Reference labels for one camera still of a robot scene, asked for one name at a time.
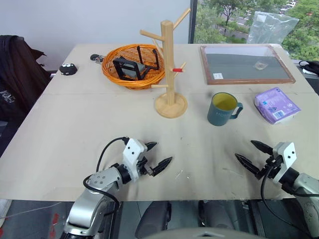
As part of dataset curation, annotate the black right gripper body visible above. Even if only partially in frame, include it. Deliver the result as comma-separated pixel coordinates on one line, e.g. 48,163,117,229
256,154,284,181

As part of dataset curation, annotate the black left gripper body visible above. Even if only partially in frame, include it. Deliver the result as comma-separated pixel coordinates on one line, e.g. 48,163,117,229
136,149,153,176

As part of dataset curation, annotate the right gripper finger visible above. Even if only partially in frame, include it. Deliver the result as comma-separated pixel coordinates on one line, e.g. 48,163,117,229
250,140,274,157
235,153,261,179

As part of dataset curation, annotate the wooden mug tree stand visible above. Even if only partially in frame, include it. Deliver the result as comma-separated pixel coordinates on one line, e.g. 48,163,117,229
139,7,191,119

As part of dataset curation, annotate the purple tissue pack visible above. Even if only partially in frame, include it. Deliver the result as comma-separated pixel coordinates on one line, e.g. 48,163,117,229
254,87,302,125

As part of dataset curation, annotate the dark rounded shape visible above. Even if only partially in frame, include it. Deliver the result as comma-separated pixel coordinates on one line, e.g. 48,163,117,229
134,201,172,239

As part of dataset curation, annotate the teal mug yellow inside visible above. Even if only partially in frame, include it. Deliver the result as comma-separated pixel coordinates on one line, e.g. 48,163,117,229
207,92,244,126

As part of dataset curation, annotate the orange wicker basket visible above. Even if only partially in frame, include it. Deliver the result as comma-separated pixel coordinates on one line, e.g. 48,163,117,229
101,44,167,90

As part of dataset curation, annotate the small clear plastic packet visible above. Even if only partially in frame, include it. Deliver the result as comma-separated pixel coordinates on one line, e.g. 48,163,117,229
253,61,269,71

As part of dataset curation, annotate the wooden framed grey board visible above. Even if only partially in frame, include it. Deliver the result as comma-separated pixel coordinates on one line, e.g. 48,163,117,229
200,44,297,86

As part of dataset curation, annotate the small black key fob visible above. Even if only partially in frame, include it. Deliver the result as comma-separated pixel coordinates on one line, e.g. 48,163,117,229
90,54,105,65

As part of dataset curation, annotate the black round object with eyes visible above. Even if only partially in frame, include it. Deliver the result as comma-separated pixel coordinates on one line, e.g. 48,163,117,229
59,63,77,76

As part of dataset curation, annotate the clear plastic bag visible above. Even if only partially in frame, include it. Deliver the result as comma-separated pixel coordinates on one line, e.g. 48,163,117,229
249,11,300,47

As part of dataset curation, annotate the black jacket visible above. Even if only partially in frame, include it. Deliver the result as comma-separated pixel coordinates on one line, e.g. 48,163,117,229
0,34,53,122

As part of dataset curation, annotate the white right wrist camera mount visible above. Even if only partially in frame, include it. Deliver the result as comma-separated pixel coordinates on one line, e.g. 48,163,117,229
272,141,297,185

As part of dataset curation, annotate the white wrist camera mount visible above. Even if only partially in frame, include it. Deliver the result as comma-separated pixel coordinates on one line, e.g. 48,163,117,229
272,141,297,185
123,138,148,183

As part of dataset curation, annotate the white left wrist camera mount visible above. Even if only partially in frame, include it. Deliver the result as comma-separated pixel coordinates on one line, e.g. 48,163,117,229
123,138,148,183

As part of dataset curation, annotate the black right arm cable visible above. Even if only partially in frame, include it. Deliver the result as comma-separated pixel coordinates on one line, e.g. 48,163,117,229
261,165,315,239

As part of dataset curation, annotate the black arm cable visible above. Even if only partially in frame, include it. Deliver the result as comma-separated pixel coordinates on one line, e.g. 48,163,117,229
261,165,315,239
83,136,131,220

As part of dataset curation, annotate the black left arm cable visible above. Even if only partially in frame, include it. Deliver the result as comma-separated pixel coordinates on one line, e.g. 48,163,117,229
83,136,131,220

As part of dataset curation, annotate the black frame stand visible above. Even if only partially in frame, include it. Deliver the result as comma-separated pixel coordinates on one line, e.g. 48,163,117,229
112,45,160,82

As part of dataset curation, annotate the dark window frame post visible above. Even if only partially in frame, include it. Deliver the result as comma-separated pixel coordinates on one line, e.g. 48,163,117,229
187,0,199,44

